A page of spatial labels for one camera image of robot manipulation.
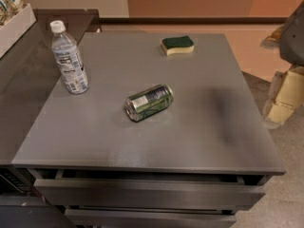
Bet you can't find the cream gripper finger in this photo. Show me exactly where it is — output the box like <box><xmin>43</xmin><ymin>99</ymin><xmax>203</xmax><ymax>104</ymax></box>
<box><xmin>275</xmin><ymin>66</ymin><xmax>304</xmax><ymax>108</ymax></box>
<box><xmin>262</xmin><ymin>71</ymin><xmax>295</xmax><ymax>124</ymax></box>

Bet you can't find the green soda can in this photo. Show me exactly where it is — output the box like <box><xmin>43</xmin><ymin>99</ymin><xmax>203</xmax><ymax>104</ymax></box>
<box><xmin>124</xmin><ymin>85</ymin><xmax>174</xmax><ymax>123</ymax></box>

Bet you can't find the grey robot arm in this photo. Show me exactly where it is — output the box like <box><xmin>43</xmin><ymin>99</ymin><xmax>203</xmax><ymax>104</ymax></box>
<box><xmin>262</xmin><ymin>2</ymin><xmax>304</xmax><ymax>129</ymax></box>

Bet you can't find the grey drawer cabinet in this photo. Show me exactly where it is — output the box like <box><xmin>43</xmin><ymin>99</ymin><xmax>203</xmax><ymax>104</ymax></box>
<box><xmin>13</xmin><ymin>32</ymin><xmax>284</xmax><ymax>216</ymax></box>

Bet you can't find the green yellow sponge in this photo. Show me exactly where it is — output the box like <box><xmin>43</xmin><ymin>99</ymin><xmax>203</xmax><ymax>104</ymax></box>
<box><xmin>161</xmin><ymin>35</ymin><xmax>195</xmax><ymax>55</ymax></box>

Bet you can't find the clear plastic water bottle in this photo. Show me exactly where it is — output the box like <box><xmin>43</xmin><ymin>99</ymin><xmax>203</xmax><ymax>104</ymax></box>
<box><xmin>50</xmin><ymin>20</ymin><xmax>88</xmax><ymax>94</ymax></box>

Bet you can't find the lower cabinet drawer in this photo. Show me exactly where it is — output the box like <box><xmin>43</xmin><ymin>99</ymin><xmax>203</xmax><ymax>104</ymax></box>
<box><xmin>65</xmin><ymin>209</ymin><xmax>236</xmax><ymax>228</ymax></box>

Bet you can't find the cabinet drawer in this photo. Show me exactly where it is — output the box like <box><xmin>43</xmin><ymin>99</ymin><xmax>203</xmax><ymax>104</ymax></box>
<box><xmin>65</xmin><ymin>209</ymin><xmax>236</xmax><ymax>228</ymax></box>
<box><xmin>34</xmin><ymin>170</ymin><xmax>265</xmax><ymax>210</ymax></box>

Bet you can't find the upper cabinet drawer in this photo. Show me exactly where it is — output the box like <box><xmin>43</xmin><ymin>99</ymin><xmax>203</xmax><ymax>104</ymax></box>
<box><xmin>34</xmin><ymin>170</ymin><xmax>265</xmax><ymax>210</ymax></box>

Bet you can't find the dark side counter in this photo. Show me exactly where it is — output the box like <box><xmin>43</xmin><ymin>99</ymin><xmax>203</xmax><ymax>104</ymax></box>
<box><xmin>0</xmin><ymin>9</ymin><xmax>99</xmax><ymax>166</ymax></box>

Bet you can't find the white snack box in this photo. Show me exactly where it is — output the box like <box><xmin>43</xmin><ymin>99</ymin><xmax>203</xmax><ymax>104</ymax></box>
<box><xmin>0</xmin><ymin>0</ymin><xmax>36</xmax><ymax>58</ymax></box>

